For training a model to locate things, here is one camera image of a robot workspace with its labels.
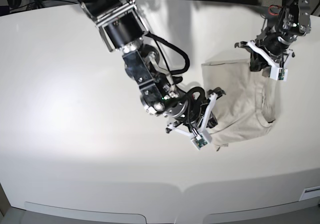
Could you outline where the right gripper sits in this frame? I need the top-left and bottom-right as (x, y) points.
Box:
(165, 86), (218, 129)

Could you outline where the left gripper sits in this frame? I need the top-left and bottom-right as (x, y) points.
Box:
(249, 32), (293, 72)

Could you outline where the light grey T-shirt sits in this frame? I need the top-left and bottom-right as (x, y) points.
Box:
(201, 59), (277, 149)

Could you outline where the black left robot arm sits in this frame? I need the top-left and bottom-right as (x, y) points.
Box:
(254, 0), (311, 68)

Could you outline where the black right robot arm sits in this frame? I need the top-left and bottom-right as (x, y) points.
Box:
(77, 0), (218, 131)

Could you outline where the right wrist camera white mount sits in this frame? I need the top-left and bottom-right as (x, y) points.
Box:
(165, 87), (226, 150)

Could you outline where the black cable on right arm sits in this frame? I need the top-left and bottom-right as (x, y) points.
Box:
(147, 32), (191, 75)

